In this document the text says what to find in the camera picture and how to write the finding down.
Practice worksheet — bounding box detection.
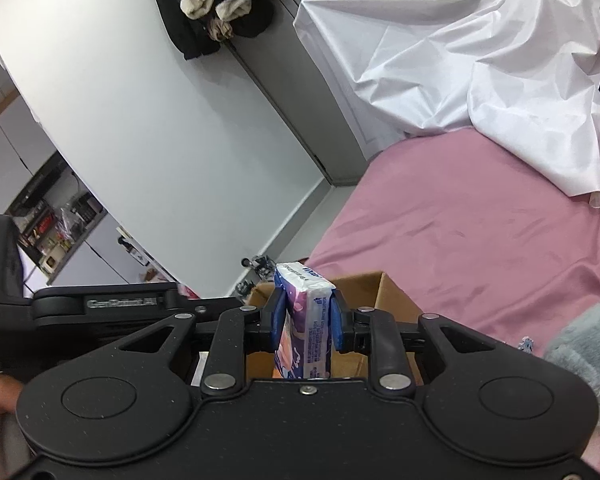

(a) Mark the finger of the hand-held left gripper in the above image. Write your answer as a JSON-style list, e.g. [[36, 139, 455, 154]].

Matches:
[[30, 282, 246, 335]]

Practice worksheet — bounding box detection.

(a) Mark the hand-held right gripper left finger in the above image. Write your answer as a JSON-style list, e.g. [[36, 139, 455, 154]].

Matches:
[[105, 287, 291, 396]]

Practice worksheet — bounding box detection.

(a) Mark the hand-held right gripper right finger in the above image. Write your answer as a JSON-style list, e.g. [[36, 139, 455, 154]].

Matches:
[[330, 290, 507, 397]]

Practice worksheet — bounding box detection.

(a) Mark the purple white tissue pack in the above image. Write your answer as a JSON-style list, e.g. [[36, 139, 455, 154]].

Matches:
[[274, 262, 337, 381]]

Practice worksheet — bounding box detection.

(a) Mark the brown cardboard box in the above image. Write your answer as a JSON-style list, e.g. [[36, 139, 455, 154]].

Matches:
[[240, 271, 424, 387]]

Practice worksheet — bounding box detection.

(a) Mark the grey furry plush toy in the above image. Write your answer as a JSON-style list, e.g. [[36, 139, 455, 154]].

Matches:
[[542, 290, 600, 413]]

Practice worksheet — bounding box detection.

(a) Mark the cluttered kitchen shelf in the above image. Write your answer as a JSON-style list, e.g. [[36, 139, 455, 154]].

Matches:
[[5, 152, 110, 275]]

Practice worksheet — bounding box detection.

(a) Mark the white kitchen cabinet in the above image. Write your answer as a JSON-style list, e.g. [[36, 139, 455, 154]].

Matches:
[[0, 54, 57, 203]]

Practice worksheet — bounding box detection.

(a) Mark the pink bed sheet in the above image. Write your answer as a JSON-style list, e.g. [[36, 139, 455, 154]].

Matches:
[[304, 109, 600, 388]]

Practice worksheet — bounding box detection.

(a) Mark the dark grey door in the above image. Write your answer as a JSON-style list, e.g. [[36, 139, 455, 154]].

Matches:
[[227, 0, 370, 187]]

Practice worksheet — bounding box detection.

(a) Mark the white crumpled sheet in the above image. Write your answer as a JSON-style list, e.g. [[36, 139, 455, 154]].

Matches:
[[293, 0, 600, 200]]

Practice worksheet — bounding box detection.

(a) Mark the black jacket with cream fleece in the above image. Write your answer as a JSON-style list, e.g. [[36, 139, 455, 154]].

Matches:
[[144, 0, 276, 62]]

